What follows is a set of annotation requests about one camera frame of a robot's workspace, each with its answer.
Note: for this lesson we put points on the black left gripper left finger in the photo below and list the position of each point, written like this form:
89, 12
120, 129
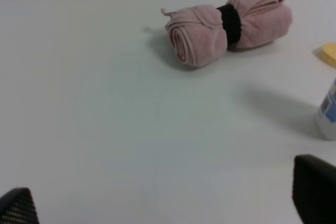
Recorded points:
18, 207

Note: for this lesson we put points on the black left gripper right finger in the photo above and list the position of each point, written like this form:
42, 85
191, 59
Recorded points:
313, 190

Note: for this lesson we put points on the pink towel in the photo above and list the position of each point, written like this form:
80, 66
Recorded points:
201, 34

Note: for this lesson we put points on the white bottle blue cap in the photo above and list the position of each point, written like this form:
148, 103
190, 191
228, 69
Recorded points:
325, 117

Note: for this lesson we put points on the yellow spatula red handle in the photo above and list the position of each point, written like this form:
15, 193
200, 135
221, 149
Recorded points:
326, 53

